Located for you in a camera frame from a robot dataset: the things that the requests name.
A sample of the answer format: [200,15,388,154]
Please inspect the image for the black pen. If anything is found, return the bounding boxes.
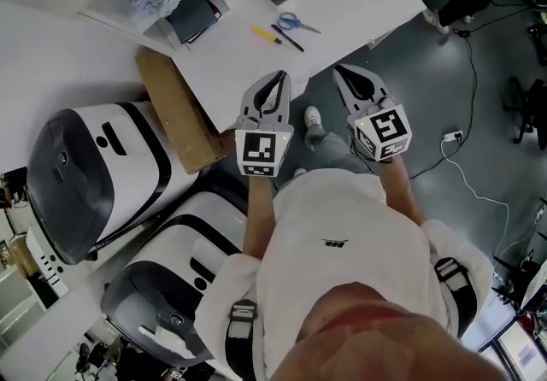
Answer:
[270,24,306,53]

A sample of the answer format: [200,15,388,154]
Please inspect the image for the white and black robot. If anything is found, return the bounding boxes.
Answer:
[100,190,250,367]
[26,101,174,267]

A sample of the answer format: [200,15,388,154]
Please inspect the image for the person's right white shoe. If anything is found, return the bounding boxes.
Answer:
[303,105,323,138]

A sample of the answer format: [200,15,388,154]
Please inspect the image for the brown cardboard box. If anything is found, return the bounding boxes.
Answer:
[134,48,230,176]

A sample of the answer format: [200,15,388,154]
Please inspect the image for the blue handled scissors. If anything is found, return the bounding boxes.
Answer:
[276,11,323,36]

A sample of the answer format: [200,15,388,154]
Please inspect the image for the white tissue paper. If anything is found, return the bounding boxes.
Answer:
[138,325,196,360]

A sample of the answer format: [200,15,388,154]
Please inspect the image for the white power cable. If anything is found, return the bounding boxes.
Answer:
[439,138,512,261]

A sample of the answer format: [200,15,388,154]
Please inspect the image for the long black cable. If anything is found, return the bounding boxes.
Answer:
[409,27,480,180]

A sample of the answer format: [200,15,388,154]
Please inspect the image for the person's chin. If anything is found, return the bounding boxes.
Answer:
[262,280,510,381]

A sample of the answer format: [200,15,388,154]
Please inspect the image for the person's white shirt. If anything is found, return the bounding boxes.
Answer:
[194,167,493,381]

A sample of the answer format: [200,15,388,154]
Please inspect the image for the black harness strap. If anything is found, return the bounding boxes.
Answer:
[227,298,260,372]
[432,255,478,330]

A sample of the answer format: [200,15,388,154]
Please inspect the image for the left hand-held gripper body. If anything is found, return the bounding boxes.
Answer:
[233,114,297,179]

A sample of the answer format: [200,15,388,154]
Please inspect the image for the person's left forearm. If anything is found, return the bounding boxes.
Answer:
[241,176,278,264]

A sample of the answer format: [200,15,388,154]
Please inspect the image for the yellow utility knife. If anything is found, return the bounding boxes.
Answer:
[250,25,292,50]

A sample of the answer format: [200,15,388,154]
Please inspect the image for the person's right forearm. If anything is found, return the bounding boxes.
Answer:
[374,156,429,227]

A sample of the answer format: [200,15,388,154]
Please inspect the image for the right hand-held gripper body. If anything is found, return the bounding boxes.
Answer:
[345,95,413,164]

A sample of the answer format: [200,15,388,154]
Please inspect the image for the dark green notebook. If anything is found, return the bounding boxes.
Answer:
[166,0,221,45]

